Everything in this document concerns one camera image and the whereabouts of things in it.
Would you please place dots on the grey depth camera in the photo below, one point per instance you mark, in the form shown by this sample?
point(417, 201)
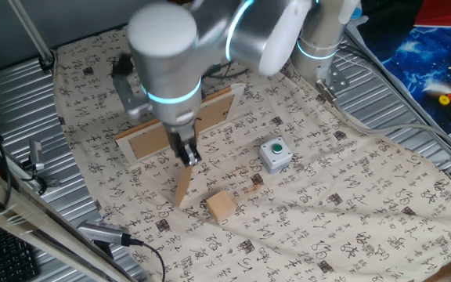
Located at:
point(104, 233)

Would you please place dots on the red sheet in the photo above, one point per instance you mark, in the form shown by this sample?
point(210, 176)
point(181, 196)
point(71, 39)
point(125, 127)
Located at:
point(444, 11)

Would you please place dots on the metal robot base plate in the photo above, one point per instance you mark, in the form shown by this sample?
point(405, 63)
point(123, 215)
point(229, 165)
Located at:
point(337, 80)

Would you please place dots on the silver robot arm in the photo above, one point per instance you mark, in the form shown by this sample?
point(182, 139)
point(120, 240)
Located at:
point(167, 58)

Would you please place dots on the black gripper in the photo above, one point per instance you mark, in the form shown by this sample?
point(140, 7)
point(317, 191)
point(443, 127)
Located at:
point(182, 137)

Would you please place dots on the aluminium frame beam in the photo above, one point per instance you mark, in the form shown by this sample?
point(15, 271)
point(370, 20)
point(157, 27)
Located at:
point(14, 203)

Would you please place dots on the black keyboard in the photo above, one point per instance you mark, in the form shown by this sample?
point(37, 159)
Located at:
point(8, 258)

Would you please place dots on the grey metal pole with clamp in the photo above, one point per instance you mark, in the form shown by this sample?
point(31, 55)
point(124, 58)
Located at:
point(29, 27)

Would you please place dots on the grey box with green button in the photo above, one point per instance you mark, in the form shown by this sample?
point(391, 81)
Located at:
point(274, 160)

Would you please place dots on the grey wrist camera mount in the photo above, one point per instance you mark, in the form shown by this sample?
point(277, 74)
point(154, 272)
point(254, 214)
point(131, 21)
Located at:
point(125, 94)

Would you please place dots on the blue galaxy print cloth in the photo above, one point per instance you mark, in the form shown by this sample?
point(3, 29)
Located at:
point(417, 58)

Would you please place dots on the beige calligraphy print cloth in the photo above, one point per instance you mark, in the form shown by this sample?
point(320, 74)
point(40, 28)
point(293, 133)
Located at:
point(327, 219)

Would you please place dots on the wooden picture frame with stand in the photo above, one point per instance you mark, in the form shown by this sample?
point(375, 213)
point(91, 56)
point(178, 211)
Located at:
point(147, 141)

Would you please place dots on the small wooden block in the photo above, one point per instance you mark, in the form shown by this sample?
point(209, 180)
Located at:
point(221, 207)

